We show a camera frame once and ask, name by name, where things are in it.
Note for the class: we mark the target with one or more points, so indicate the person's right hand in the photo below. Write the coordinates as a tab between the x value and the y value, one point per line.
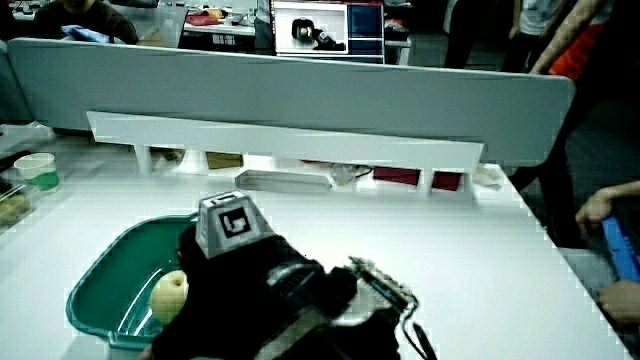
240	295

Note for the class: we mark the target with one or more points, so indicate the yellow-green apple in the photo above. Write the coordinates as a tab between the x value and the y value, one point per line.
168	298

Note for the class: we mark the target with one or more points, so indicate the green plastic plate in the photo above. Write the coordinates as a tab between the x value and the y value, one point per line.
125	270

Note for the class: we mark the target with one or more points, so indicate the person's right forearm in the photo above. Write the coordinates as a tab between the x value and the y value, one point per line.
360	340

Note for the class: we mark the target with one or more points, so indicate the grey flat tray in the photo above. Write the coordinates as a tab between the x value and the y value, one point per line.
283	181

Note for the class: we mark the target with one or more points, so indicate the white desk shelf riser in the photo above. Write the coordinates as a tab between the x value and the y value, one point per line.
280	140

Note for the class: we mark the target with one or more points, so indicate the clear plastic wrap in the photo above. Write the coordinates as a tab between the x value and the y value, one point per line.
344	173

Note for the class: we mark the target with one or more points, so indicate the grey desk partition panel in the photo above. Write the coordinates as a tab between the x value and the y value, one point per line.
300	95

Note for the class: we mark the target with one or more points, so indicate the white and green paper cup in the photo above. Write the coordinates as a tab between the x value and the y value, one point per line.
39	171

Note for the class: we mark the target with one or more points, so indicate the clear plastic food container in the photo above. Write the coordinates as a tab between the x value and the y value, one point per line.
13	205

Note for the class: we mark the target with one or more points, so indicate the white crumpled tissue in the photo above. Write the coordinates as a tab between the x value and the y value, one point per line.
487	177

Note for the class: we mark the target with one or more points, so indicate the computer monitor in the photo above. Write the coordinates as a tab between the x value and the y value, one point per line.
327	31

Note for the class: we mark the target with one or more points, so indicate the blue flat tool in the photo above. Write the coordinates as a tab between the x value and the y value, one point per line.
621	249

